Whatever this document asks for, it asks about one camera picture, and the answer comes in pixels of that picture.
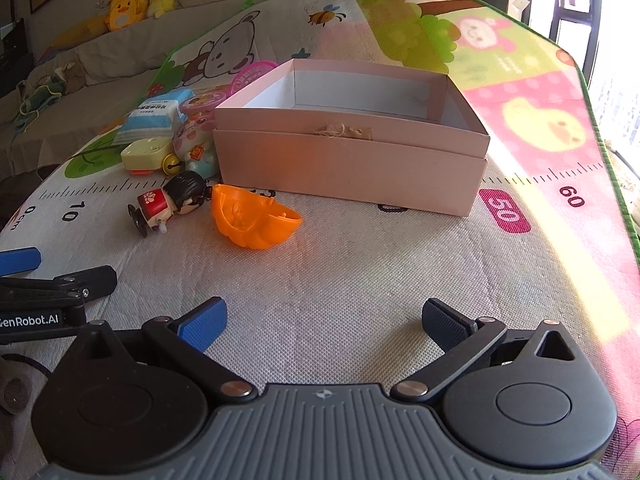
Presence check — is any blue white tissue packet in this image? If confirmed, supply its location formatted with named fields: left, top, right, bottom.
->
left=112, top=89, right=196, bottom=145

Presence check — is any brown plush toy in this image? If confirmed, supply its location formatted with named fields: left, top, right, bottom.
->
left=55, top=60, right=87, bottom=93

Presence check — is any green cloth item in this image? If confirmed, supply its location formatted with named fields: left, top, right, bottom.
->
left=12, top=80, right=68, bottom=128

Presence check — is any black-haired doll figurine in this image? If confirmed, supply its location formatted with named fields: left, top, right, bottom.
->
left=127, top=170, right=208, bottom=237

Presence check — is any pink plastic basket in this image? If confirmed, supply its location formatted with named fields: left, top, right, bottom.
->
left=227, top=60, right=278, bottom=96

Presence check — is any cream plastic box toy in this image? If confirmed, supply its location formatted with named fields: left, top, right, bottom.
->
left=120, top=136, right=173, bottom=177

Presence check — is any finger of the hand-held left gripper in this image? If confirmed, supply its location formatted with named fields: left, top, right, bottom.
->
left=0, top=266, right=119, bottom=307
left=0, top=247, right=42, bottom=277

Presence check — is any dark cabinet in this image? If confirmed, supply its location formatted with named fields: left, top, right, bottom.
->
left=0, top=19, right=36, bottom=98

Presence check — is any pink animal figurine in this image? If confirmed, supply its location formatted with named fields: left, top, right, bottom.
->
left=172, top=117, right=221, bottom=179

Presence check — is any orange plastic half shell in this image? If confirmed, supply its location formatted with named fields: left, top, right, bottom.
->
left=211, top=184, right=304, bottom=249

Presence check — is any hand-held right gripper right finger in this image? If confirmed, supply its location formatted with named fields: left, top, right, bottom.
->
left=390, top=298, right=581, bottom=403

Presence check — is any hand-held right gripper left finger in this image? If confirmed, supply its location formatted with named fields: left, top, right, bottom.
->
left=67, top=296, right=257, bottom=403

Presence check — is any long yellow plush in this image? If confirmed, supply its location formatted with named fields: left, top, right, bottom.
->
left=50, top=15, right=108, bottom=52

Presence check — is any pink cardboard box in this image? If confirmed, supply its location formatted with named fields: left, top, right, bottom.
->
left=212, top=58, right=492, bottom=217

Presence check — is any yellow duck plush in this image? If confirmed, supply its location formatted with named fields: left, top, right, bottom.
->
left=105, top=0, right=148, bottom=31

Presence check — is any black window frame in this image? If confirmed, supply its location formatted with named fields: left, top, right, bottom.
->
left=547, top=0, right=608, bottom=78

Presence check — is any beige covered sofa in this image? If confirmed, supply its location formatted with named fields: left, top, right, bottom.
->
left=0, top=0, right=351, bottom=181

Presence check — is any round pink printed toy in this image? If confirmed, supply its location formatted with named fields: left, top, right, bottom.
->
left=182, top=91, right=231, bottom=121

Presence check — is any printed cartoon play mat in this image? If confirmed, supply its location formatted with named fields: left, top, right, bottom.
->
left=0, top=0, right=640, bottom=480

